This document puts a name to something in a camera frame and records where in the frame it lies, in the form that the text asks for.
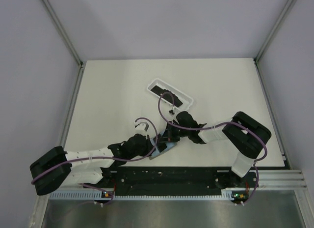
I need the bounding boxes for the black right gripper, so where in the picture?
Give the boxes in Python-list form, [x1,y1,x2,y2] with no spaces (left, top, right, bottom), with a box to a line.
[159,121,191,143]

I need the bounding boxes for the grey leather card holder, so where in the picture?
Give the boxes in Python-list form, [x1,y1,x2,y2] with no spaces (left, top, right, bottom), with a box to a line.
[149,129,177,160]

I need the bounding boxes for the black VIP credit card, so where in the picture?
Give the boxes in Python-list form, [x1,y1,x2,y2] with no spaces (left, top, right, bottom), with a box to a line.
[158,143,167,152]

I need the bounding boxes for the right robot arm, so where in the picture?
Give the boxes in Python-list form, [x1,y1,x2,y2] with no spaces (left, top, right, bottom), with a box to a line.
[156,111,272,187]

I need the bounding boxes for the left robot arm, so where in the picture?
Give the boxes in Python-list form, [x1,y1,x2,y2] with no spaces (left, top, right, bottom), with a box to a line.
[30,134,160,196]

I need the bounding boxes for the black cards in tray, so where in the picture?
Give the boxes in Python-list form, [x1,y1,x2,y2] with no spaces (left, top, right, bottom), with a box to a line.
[150,85,183,107]

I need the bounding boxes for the white plastic tray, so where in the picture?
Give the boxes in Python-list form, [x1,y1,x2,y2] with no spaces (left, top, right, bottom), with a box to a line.
[147,78,194,112]

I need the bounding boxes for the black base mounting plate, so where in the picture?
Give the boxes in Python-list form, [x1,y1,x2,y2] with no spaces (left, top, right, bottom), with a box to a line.
[95,167,257,196]

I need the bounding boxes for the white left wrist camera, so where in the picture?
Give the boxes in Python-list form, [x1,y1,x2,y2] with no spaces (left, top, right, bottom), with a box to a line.
[135,122,149,135]

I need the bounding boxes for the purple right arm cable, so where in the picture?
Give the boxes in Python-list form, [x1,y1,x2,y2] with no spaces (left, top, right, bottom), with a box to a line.
[157,91,268,205]

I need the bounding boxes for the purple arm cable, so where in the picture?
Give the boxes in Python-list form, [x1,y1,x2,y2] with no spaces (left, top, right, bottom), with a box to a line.
[157,91,268,205]
[31,117,159,204]

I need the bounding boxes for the grey slotted cable duct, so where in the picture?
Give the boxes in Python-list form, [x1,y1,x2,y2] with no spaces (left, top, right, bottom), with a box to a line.
[49,189,235,201]

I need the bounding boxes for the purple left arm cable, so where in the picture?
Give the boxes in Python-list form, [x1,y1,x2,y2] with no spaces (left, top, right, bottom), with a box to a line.
[31,117,159,204]

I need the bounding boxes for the aluminium frame rail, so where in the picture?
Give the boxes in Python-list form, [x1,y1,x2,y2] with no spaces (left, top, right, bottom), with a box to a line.
[40,171,307,189]

